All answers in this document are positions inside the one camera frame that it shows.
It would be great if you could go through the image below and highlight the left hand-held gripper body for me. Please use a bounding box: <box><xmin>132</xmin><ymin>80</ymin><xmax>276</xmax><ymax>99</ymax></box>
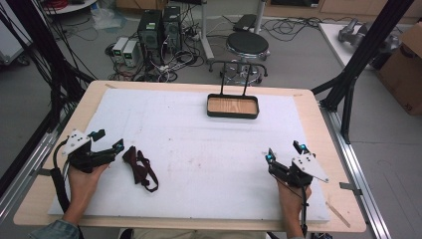
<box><xmin>61</xmin><ymin>128</ymin><xmax>116</xmax><ymax>174</ymax></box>

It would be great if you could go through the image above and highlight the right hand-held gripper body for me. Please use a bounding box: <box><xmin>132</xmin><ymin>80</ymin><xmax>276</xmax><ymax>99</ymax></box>
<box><xmin>268</xmin><ymin>152</ymin><xmax>330</xmax><ymax>189</ymax></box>

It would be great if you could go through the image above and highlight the person's left hand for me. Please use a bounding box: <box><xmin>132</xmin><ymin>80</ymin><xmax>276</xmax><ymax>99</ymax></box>
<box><xmin>67</xmin><ymin>161</ymin><xmax>110</xmax><ymax>217</ymax></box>

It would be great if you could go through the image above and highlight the person's right hand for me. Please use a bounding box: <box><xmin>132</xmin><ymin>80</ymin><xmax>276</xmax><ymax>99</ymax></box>
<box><xmin>276</xmin><ymin>178</ymin><xmax>314</xmax><ymax>218</ymax></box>

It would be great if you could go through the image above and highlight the thin wooden stick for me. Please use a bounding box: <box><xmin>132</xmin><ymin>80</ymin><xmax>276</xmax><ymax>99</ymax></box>
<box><xmin>324</xmin><ymin>200</ymin><xmax>351</xmax><ymax>229</ymax></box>

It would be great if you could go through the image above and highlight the black tray with wooden bottom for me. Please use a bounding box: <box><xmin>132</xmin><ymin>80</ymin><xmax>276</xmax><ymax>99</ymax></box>
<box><xmin>206</xmin><ymin>61</ymin><xmax>260</xmax><ymax>120</ymax></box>

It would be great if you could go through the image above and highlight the white foam mat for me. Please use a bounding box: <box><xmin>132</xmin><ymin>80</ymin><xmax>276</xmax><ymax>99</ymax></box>
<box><xmin>47</xmin><ymin>87</ymin><xmax>331</xmax><ymax>224</ymax></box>

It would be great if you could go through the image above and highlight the white power supply unit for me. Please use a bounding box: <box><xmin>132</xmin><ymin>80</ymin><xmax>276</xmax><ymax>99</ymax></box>
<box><xmin>122</xmin><ymin>40</ymin><xmax>139</xmax><ymax>69</ymax></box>
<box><xmin>111</xmin><ymin>36</ymin><xmax>129</xmax><ymax>64</ymax></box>

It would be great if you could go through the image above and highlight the white floor board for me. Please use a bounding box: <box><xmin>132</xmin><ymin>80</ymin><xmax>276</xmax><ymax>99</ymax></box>
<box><xmin>317</xmin><ymin>22</ymin><xmax>404</xmax><ymax>71</ymax></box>

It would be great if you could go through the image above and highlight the black round stool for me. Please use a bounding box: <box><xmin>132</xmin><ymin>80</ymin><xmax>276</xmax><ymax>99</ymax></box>
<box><xmin>208</xmin><ymin>31</ymin><xmax>271</xmax><ymax>86</ymax></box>

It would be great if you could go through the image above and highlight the black computer tower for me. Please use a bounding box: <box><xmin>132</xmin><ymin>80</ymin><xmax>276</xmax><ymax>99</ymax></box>
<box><xmin>162</xmin><ymin>5</ymin><xmax>183</xmax><ymax>54</ymax></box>
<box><xmin>136</xmin><ymin>9</ymin><xmax>164</xmax><ymax>64</ymax></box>

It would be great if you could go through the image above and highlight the clear plastic bag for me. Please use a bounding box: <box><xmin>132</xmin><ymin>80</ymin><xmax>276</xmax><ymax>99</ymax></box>
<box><xmin>90</xmin><ymin>2</ymin><xmax>128</xmax><ymax>32</ymax></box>

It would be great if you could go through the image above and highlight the grey machine part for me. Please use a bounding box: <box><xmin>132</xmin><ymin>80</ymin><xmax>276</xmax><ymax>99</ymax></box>
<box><xmin>337</xmin><ymin>18</ymin><xmax>401</xmax><ymax>54</ymax></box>

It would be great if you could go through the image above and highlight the brown cardboard box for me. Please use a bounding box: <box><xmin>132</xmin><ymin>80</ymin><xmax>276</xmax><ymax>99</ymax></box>
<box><xmin>376</xmin><ymin>21</ymin><xmax>422</xmax><ymax>117</ymax></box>

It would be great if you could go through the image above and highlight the white round table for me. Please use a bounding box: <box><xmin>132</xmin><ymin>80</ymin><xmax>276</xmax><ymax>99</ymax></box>
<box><xmin>41</xmin><ymin>0</ymin><xmax>99</xmax><ymax>16</ymax></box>

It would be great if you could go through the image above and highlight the black flat device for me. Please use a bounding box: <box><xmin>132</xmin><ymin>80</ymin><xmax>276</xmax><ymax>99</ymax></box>
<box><xmin>232</xmin><ymin>13</ymin><xmax>258</xmax><ymax>33</ymax></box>

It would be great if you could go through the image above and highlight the white table leg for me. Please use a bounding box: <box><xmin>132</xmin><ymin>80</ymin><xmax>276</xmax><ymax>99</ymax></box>
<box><xmin>198</xmin><ymin>0</ymin><xmax>216</xmax><ymax>62</ymax></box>

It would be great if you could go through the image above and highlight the black sleeved gripper cable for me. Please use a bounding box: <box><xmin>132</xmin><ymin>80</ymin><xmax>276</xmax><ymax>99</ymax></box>
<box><xmin>49</xmin><ymin>138</ymin><xmax>72</xmax><ymax>214</ymax></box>

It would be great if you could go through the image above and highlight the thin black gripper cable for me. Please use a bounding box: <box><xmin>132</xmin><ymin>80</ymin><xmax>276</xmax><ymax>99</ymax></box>
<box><xmin>273</xmin><ymin>174</ymin><xmax>309</xmax><ymax>237</ymax></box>

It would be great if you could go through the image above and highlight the grey metal bracket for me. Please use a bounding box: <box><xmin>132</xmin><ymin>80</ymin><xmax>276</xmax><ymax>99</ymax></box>
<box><xmin>338</xmin><ymin>181</ymin><xmax>363</xmax><ymax>197</ymax></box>

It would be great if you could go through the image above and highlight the aluminium rail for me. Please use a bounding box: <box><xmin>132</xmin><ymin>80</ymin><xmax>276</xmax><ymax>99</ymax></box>
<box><xmin>0</xmin><ymin>109</ymin><xmax>73</xmax><ymax>224</ymax></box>
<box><xmin>318</xmin><ymin>101</ymin><xmax>393</xmax><ymax>239</ymax></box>

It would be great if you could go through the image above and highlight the black metal frame strut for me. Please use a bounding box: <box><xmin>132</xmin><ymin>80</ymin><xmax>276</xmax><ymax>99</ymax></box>
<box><xmin>0</xmin><ymin>0</ymin><xmax>96</xmax><ymax>133</ymax></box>
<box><xmin>311</xmin><ymin>0</ymin><xmax>416</xmax><ymax>145</ymax></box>

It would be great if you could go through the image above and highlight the tangle of floor cables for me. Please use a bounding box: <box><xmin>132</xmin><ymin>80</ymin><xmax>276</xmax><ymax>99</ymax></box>
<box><xmin>104</xmin><ymin>6</ymin><xmax>213</xmax><ymax>84</ymax></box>

